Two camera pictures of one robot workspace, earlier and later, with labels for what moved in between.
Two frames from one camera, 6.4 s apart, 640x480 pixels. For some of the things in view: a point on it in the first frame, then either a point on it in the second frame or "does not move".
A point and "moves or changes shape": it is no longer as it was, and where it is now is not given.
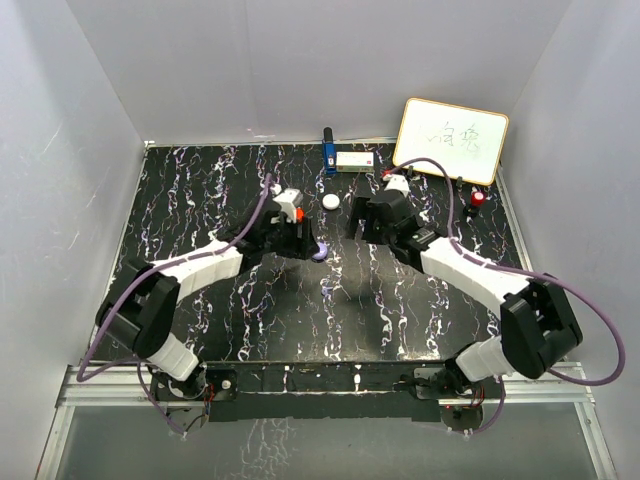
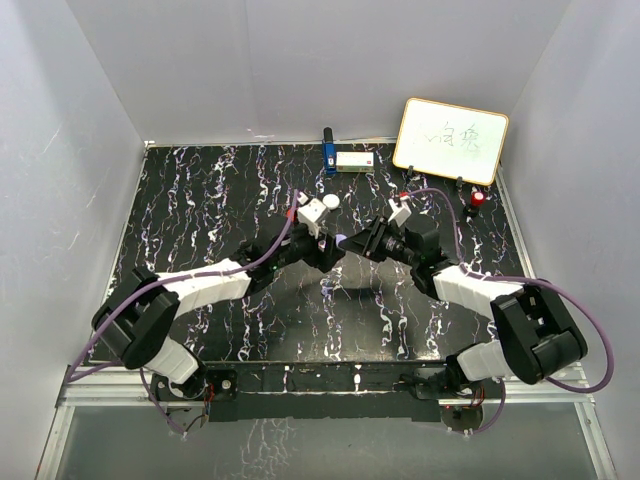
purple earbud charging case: x=323 y=253 moves or changes shape
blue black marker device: x=329 y=153 does not move
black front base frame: x=318 y=390 does not move
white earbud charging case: x=330 y=201 does not move
